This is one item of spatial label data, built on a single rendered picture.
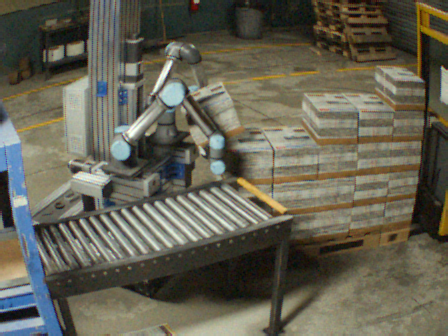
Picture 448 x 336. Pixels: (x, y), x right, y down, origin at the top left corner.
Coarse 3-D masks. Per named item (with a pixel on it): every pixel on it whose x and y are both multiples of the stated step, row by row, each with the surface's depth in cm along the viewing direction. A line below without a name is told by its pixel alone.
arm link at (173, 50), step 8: (168, 48) 398; (176, 48) 394; (168, 56) 396; (176, 56) 395; (168, 64) 396; (176, 64) 398; (168, 72) 396; (160, 80) 395; (160, 88) 395; (152, 96) 394
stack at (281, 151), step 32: (256, 128) 404; (288, 128) 405; (224, 160) 374; (256, 160) 374; (288, 160) 379; (320, 160) 383; (352, 160) 387; (384, 160) 392; (288, 192) 386; (320, 192) 391; (352, 192) 396; (384, 192) 402; (320, 224) 401; (352, 224) 407; (256, 256) 418; (320, 256) 412
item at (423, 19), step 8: (416, 8) 406; (424, 16) 409; (424, 24) 412; (424, 40) 416; (424, 48) 420; (424, 56) 423; (424, 64) 424; (424, 72) 428; (424, 80) 431; (424, 112) 437; (424, 120) 440; (424, 128) 444; (424, 136) 447
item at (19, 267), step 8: (8, 240) 271; (16, 240) 272; (0, 248) 262; (8, 248) 263; (16, 248) 264; (0, 256) 255; (8, 256) 256; (16, 256) 257; (0, 264) 249; (8, 264) 250; (16, 264) 251; (24, 264) 252; (0, 272) 242; (8, 272) 243; (16, 272) 244; (24, 272) 245; (0, 280) 236
